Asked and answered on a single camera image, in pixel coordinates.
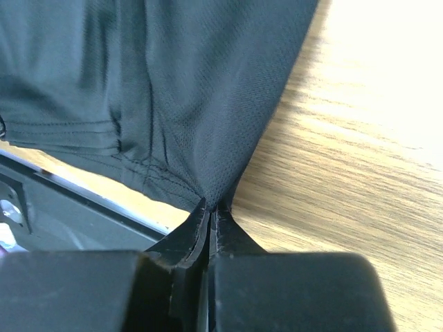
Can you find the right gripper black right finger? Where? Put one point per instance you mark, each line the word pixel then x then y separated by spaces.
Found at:
pixel 251 289

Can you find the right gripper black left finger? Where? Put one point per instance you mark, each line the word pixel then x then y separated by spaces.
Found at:
pixel 122 290

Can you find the black t shirt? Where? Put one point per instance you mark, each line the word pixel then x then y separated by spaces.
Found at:
pixel 169 98

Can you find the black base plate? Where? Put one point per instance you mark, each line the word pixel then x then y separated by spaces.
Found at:
pixel 47 212

